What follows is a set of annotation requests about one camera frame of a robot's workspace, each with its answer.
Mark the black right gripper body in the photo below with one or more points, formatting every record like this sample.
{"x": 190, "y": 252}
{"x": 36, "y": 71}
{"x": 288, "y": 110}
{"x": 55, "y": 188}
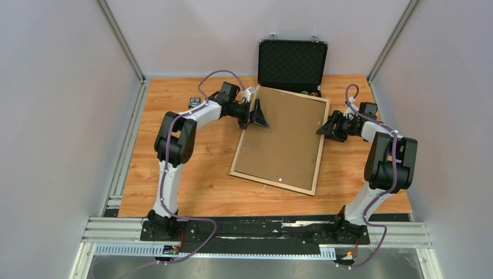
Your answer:
{"x": 345, "y": 127}

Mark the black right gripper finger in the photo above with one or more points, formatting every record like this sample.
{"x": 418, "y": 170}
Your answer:
{"x": 331, "y": 124}
{"x": 335, "y": 137}

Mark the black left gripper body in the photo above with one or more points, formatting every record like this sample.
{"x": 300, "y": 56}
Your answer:
{"x": 241, "y": 112}

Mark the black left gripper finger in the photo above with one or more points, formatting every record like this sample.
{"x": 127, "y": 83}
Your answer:
{"x": 243, "y": 124}
{"x": 258, "y": 117}

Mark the light wooden picture frame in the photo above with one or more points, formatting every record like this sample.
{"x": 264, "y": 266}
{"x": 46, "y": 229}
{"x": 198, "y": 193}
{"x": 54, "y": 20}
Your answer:
{"x": 319, "y": 154}

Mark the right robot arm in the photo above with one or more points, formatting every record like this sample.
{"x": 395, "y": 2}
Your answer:
{"x": 389, "y": 167}

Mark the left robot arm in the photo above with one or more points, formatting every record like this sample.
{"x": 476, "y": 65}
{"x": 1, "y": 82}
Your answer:
{"x": 175, "y": 142}

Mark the small blue owl toy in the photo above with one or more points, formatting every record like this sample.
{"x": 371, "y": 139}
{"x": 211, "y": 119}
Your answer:
{"x": 194, "y": 102}

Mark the black poker chip case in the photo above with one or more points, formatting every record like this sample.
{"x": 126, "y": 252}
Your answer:
{"x": 292, "y": 65}

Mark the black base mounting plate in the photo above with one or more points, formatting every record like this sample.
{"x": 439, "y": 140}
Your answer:
{"x": 260, "y": 235}

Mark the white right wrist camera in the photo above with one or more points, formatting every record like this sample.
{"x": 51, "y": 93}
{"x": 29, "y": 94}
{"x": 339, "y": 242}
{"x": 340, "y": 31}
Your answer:
{"x": 350, "y": 110}

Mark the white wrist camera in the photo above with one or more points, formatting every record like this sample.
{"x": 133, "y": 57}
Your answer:
{"x": 247, "y": 94}
{"x": 350, "y": 110}

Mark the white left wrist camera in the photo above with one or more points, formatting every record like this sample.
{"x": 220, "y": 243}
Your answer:
{"x": 247, "y": 94}

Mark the aluminium front rail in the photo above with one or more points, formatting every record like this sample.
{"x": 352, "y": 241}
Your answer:
{"x": 116, "y": 236}

